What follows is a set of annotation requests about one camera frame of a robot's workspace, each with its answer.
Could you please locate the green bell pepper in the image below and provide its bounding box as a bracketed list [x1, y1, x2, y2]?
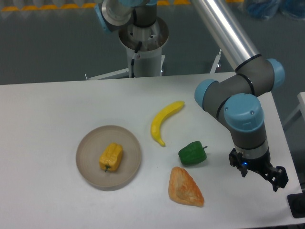
[178, 141, 207, 165]

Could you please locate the white metal frame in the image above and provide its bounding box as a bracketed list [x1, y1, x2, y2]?
[84, 68, 129, 81]
[210, 49, 222, 73]

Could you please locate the white furniture at right edge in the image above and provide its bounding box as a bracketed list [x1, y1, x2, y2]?
[283, 92, 305, 131]

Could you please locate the triangular golden pastry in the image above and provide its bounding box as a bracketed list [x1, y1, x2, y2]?
[168, 167, 204, 207]

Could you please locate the white metal frame left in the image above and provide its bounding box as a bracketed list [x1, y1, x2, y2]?
[84, 68, 129, 81]

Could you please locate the yellow bell pepper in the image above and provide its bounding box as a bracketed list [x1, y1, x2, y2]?
[99, 143, 123, 172]

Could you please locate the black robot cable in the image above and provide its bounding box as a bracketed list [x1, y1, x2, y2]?
[130, 41, 143, 78]

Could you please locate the black device at table edge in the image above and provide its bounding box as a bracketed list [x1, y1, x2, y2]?
[287, 193, 305, 219]

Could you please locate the blue plastic bag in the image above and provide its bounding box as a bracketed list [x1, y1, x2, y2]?
[243, 0, 305, 21]

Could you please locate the beige round plate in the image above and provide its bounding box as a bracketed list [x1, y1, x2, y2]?
[76, 125, 142, 191]

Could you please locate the white metal frame right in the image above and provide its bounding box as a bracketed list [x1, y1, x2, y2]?
[210, 49, 222, 73]

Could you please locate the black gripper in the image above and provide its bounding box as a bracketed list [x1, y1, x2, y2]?
[229, 148, 289, 192]

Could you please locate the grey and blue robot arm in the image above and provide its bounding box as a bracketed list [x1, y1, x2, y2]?
[94, 0, 288, 191]

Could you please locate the yellow banana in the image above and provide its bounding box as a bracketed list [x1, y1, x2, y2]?
[150, 101, 185, 147]

